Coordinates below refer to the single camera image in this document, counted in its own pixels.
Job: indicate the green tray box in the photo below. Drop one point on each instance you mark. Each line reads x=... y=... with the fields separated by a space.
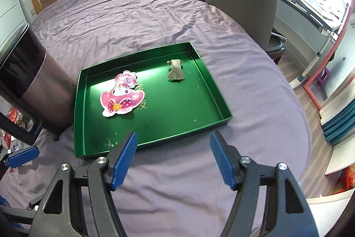
x=171 y=110

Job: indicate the black silver electric kettle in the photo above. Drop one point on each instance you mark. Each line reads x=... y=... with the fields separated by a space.
x=34 y=83

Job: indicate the brown gold snack packet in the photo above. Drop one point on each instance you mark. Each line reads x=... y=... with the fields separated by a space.
x=21 y=120

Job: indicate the pink cartoon snack bag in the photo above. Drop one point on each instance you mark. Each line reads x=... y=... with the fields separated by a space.
x=123 y=97

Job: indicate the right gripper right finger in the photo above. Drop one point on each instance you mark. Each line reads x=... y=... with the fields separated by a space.
x=243 y=176

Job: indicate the purple bed sheet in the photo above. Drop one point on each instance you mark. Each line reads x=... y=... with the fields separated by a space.
x=176 y=189

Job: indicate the beige snack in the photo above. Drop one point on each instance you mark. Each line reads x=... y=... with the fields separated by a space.
x=175 y=73

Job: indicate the red white snack packet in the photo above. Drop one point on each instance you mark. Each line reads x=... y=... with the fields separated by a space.
x=8 y=138

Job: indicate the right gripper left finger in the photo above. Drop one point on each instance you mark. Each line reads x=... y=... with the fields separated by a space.
x=105 y=175

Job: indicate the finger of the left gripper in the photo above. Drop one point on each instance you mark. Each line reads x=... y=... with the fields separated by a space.
x=22 y=156
x=3 y=201

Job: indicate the white shelf wardrobe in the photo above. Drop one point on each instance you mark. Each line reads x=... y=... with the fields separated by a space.
x=12 y=17

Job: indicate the white desk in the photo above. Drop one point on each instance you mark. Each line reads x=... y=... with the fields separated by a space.
x=310 y=27

